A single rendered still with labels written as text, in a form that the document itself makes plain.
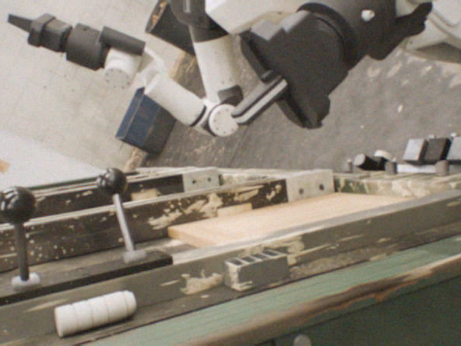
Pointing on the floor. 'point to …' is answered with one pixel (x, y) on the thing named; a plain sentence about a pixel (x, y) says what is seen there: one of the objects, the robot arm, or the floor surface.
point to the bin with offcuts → (169, 28)
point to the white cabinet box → (17, 159)
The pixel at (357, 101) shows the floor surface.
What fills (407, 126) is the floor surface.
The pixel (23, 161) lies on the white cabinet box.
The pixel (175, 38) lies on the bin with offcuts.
